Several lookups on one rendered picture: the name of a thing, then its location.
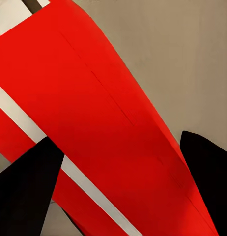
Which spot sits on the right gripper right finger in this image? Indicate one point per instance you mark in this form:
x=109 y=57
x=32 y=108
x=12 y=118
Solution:
x=207 y=163

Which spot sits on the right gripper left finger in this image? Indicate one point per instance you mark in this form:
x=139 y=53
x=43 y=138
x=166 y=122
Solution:
x=26 y=189

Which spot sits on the coffee table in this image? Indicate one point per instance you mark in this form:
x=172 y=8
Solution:
x=177 y=52

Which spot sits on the radio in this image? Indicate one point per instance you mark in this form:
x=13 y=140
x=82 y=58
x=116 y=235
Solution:
x=123 y=173

